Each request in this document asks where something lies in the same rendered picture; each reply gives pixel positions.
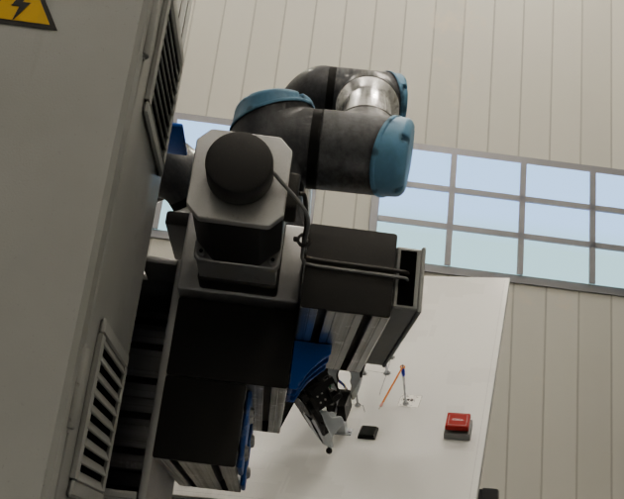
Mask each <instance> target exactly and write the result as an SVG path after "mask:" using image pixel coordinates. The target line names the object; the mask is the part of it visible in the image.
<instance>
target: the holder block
mask: <svg viewBox="0 0 624 499"><path fill-rule="evenodd" d="M341 393H342V395H343V397H342V398H340V400H339V403H338V405H337V409H338V411H337V415H336V416H341V417H342V418H343V419H344V421H345V422H346V421H347V419H348V416H349V414H350V411H351V409H352V399H351V392H345V391H341ZM336 402H337V401H336ZM336 402H335V403H332V404H331V405H329V406H328V407H326V408H327V412H334V413H335V409H336ZM347 405H348V406H347Z"/></svg>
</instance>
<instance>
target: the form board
mask: <svg viewBox="0 0 624 499"><path fill-rule="evenodd" d="M509 286H510V278H497V277H452V276H424V286H423V299H422V312H421V314H420V315H419V317H418V319H417V320H416V322H415V323H414V325H413V326H412V328H411V329H410V331H409V332H408V334H407V335H406V337H405V338H404V340H403V341H402V343H401V344H400V346H399V347H398V349H397V350H396V352H395V353H394V356H395V358H394V359H391V360H390V361H389V362H388V364H387V367H388V370H389V371H390V374H389V375H384V374H383V372H384V371H385V367H382V365H377V364H369V363H367V364H366V365H365V368H364V371H365V372H366V373H367V375H363V380H362V384H361V387H360V390H359V393H358V398H359V403H360V404H361V406H360V407H355V404H356V403H357V399H356V398H355V399H354V400H352V409H351V411H350V414H349V416H348V419H347V427H348V428H349V429H353V432H352V434H351V435H350V436H343V435H334V436H333V438H332V441H333V447H332V453H330V454H327V453H326V448H327V446H325V445H324V444H322V443H321V441H320V440H319V439H318V437H317V436H316V435H315V433H314V432H313V430H312V429H311V428H310V426H309V425H308V423H307V422H306V420H305V419H304V417H303V416H302V414H301V413H300V411H299V409H298V408H297V407H296V405H295V403H294V404H293V406H292V407H291V409H290V411H289V413H288V415H287V417H286V419H285V420H284V422H283V424H282V426H281V428H280V433H279V434H277V433H269V432H260V431H253V435H254V436H255V445H254V447H253V448H251V453H250V461H249V467H250V468H251V476H250V478H248V479H247V483H246V489H245V490H244V491H243V490H241V492H232V491H225V490H217V489H216V490H215V489H207V488H199V487H192V486H191V487H190V486H182V485H179V484H178V483H177V482H176V481H175V480H174V485H173V492H172V497H179V498H189V499H478V492H479V485H480V480H481V473H482V466H483V459H484V453H485V446H486V439H487V433H488V426H489V419H490V413H491V406H492V399H493V393H494V386H495V379H496V372H497V366H498V360H499V353H500V347H501V340H502V333H503V327H504V320H505V313H506V307H507V300H508V293H509ZM402 364H403V365H405V388H406V394H409V395H420V396H422V399H421V402H420V405H419V407H418V408H410V407H400V406H397V404H398V402H399V399H400V397H401V394H404V391H403V378H402V374H401V372H400V374H399V376H398V377H397V379H396V381H395V383H394V384H393V386H392V388H391V390H390V392H389V393H388V395H387V397H386V399H385V401H384V402H383V405H382V407H380V409H378V408H379V405H380V403H381V402H382V400H383V399H384V397H385V395H386V393H387V391H388V390H389V388H390V386H391V384H392V383H393V381H394V379H395V377H396V375H397V374H398V372H399V370H400V365H402ZM448 413H464V414H470V419H471V420H472V430H471V435H470V441H460V440H447V439H444V430H445V425H446V420H447V416H448ZM361 426H375V427H378V432H377V435H376V438H375V440H365V439H358V434H359V432H360V429H361Z"/></svg>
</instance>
